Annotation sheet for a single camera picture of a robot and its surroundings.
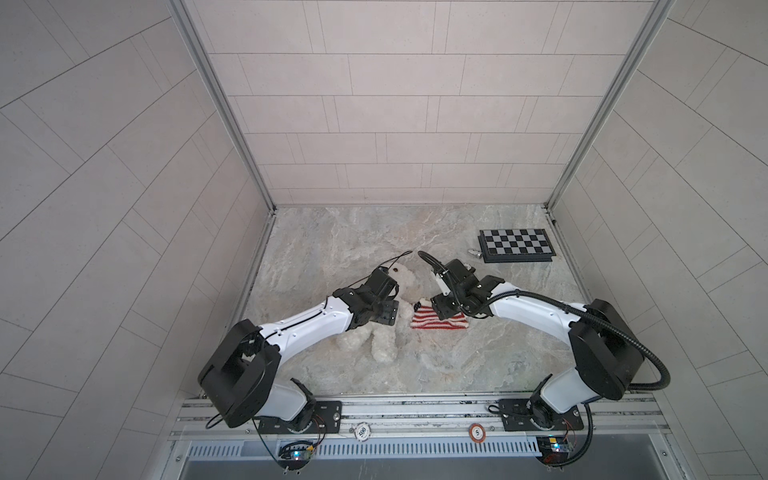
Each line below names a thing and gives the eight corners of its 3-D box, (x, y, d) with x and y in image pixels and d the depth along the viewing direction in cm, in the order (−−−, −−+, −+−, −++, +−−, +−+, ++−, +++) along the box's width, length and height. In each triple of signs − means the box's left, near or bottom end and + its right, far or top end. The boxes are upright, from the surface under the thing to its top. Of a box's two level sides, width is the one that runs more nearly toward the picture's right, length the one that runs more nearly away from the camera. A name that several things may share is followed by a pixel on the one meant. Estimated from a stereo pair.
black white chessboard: (483, 263, 102) (485, 257, 99) (477, 234, 110) (479, 228, 107) (552, 263, 102) (557, 257, 99) (541, 235, 110) (545, 228, 107)
